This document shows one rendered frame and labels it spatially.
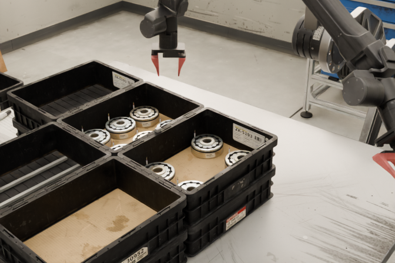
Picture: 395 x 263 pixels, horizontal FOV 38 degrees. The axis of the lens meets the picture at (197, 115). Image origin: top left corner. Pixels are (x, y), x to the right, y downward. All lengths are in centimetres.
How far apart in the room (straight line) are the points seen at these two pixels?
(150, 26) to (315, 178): 76
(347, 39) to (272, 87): 294
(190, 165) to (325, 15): 74
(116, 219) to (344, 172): 83
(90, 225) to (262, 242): 50
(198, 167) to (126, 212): 29
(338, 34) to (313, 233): 71
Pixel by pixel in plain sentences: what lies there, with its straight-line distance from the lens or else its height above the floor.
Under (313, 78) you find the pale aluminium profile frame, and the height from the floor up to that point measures 28.
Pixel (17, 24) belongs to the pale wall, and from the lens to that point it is 504.
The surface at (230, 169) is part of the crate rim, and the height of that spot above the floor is 93.
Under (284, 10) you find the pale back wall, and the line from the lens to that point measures 466.
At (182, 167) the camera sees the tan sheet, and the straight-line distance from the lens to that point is 176.
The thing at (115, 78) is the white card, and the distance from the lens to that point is 220.
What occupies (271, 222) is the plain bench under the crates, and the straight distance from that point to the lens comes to 176.
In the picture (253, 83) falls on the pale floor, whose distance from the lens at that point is 421.
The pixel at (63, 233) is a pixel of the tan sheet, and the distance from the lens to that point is 156.
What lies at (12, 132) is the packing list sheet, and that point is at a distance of 232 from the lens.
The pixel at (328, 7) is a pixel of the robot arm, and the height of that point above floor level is 144.
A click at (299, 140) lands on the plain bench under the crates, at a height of 70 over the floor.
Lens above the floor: 182
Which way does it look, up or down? 29 degrees down
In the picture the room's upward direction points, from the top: 1 degrees counter-clockwise
